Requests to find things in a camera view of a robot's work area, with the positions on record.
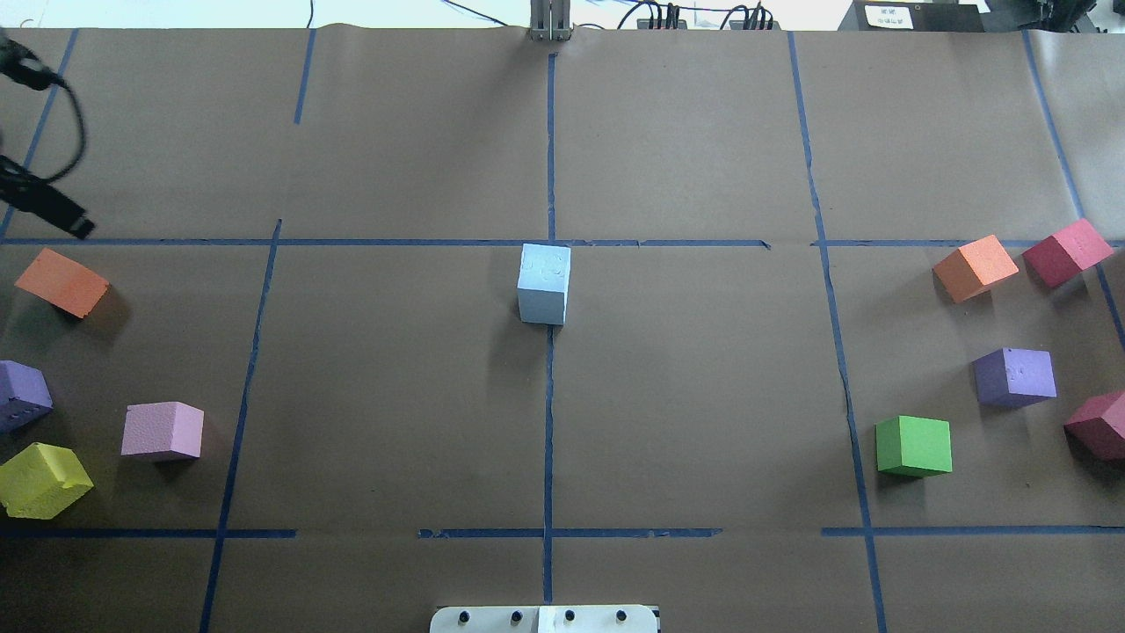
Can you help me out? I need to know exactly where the aluminium frame post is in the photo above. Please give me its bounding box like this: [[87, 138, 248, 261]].
[[529, 0, 573, 40]]

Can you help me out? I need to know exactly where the purple foam block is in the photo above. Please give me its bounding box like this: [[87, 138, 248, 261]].
[[971, 349, 1058, 408], [1, 360, 54, 433]]

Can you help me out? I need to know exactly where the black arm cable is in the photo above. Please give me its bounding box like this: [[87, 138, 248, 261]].
[[0, 35, 96, 239]]

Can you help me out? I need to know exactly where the pink foam block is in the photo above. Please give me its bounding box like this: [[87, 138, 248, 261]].
[[120, 403, 205, 462]]

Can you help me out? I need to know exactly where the right crimson foam block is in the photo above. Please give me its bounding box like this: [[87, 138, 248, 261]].
[[1023, 219, 1114, 288]]

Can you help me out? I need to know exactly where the orange foam block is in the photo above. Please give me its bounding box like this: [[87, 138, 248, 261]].
[[15, 248, 110, 319], [933, 234, 1020, 302]]

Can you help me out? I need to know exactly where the crimson foam block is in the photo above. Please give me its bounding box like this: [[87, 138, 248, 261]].
[[1023, 219, 1114, 288], [1063, 391, 1124, 462]]

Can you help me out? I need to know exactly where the yellow foam block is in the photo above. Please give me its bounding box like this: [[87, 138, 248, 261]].
[[1, 442, 95, 519]]

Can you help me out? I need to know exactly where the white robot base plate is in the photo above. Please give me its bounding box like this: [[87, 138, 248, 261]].
[[429, 604, 662, 632]]

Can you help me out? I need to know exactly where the right orange foam block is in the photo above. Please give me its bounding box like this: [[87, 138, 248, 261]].
[[933, 234, 1020, 302]]

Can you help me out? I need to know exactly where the black box with label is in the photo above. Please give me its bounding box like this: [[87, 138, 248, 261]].
[[837, 1, 986, 33]]

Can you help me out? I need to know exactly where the green foam block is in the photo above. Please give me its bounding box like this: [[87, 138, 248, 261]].
[[875, 414, 954, 478]]

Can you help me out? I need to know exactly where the right purple foam block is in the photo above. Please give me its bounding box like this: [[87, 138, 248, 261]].
[[971, 349, 1058, 408]]

